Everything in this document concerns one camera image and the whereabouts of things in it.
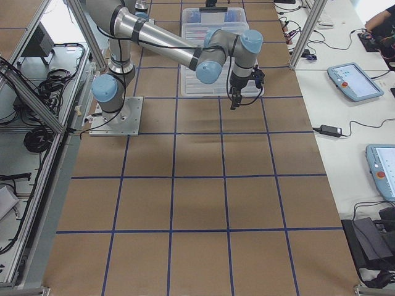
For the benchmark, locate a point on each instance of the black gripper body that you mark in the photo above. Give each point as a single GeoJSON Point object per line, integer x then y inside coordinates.
{"type": "Point", "coordinates": [237, 83]}

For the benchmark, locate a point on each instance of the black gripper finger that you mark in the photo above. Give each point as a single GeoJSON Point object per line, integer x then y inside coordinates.
{"type": "Point", "coordinates": [235, 101]}

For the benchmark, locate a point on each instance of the clear plastic box lid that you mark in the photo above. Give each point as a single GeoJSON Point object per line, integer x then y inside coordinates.
{"type": "Point", "coordinates": [220, 50]}

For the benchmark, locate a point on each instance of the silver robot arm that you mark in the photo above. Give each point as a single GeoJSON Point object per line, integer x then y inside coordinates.
{"type": "Point", "coordinates": [118, 21]}

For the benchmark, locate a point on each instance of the clear plastic storage box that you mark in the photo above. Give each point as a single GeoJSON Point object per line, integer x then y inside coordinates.
{"type": "Point", "coordinates": [195, 25]}

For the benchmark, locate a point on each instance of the black power adapter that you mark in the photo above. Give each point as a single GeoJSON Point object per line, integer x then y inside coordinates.
{"type": "Point", "coordinates": [331, 131]}

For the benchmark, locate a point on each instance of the blue teach pendant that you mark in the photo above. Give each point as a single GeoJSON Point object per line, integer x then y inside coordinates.
{"type": "Point", "coordinates": [380, 159]}
{"type": "Point", "coordinates": [353, 82]}

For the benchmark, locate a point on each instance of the black box latch handle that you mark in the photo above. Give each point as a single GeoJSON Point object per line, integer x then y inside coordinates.
{"type": "Point", "coordinates": [213, 9]}

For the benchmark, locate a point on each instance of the aluminium frame post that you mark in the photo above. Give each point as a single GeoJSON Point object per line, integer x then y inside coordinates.
{"type": "Point", "coordinates": [306, 32]}

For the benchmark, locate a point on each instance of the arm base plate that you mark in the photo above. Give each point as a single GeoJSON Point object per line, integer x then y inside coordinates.
{"type": "Point", "coordinates": [126, 123]}

